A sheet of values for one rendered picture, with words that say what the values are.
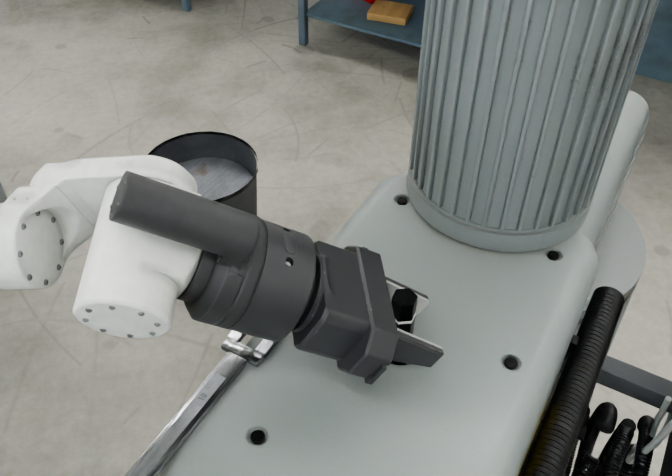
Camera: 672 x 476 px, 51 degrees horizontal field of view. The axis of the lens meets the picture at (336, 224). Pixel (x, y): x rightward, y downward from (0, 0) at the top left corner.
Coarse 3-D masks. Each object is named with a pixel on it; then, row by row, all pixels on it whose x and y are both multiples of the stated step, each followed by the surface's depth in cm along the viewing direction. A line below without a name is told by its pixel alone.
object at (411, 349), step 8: (400, 336) 56; (408, 336) 57; (416, 336) 58; (400, 344) 57; (408, 344) 57; (416, 344) 57; (424, 344) 58; (432, 344) 58; (400, 352) 58; (408, 352) 58; (416, 352) 58; (424, 352) 58; (432, 352) 58; (440, 352) 58; (392, 360) 58; (400, 360) 58; (408, 360) 58; (416, 360) 58; (424, 360) 59; (432, 360) 59
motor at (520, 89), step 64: (448, 0) 59; (512, 0) 55; (576, 0) 53; (640, 0) 56; (448, 64) 62; (512, 64) 58; (576, 64) 57; (448, 128) 65; (512, 128) 62; (576, 128) 62; (448, 192) 70; (512, 192) 67; (576, 192) 69
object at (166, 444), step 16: (240, 336) 63; (240, 352) 61; (256, 352) 61; (224, 368) 60; (240, 368) 60; (208, 384) 59; (224, 384) 59; (192, 400) 58; (208, 400) 58; (176, 416) 56; (192, 416) 56; (160, 432) 55; (176, 432) 55; (160, 448) 54; (176, 448) 55; (144, 464) 53; (160, 464) 53
